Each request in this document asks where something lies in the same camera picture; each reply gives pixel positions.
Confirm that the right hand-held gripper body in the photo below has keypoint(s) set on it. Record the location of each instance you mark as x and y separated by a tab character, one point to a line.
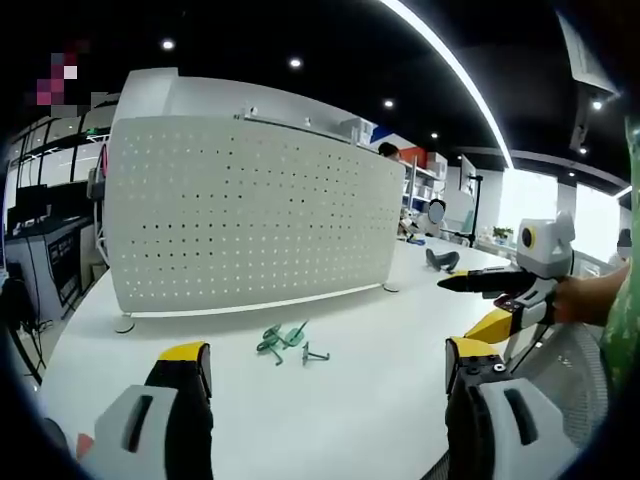
542	250

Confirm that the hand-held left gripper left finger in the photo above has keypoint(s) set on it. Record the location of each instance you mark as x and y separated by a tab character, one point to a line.
150	430

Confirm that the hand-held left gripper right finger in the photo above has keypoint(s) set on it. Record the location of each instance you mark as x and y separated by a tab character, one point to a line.
500	425

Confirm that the green hook assembly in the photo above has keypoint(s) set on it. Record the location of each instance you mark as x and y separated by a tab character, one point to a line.
270	345
296	334

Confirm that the grey hook assembly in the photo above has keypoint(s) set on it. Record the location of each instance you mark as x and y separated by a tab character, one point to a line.
312	355

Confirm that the white perforated mounting plate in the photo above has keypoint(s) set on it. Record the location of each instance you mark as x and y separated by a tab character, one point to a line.
250	215

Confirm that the person's right hand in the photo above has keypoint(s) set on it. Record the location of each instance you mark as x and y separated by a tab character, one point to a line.
590	297

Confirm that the small green potted plant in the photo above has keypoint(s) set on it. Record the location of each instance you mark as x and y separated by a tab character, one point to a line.
502	232

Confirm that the dark curved object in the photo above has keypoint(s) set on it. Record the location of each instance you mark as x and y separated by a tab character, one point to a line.
442	260

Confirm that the small red object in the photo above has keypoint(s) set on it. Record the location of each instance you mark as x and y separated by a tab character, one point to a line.
85	445

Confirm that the black tripod stand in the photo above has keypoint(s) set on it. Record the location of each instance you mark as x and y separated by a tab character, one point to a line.
477	210

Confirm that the grey mesh office chair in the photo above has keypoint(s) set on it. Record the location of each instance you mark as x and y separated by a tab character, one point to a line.
565	380

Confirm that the white storage shelf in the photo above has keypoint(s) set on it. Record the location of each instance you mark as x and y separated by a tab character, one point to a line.
425	185

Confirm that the long ceiling light strip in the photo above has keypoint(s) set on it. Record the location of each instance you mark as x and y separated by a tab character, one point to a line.
465	80

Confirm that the black workbench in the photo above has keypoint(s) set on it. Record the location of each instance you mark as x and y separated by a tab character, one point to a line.
55	260

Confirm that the ceiling air vent unit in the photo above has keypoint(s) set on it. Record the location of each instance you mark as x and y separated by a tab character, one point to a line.
585	50

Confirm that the black computer monitor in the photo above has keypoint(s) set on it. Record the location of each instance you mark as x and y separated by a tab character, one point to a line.
27	202

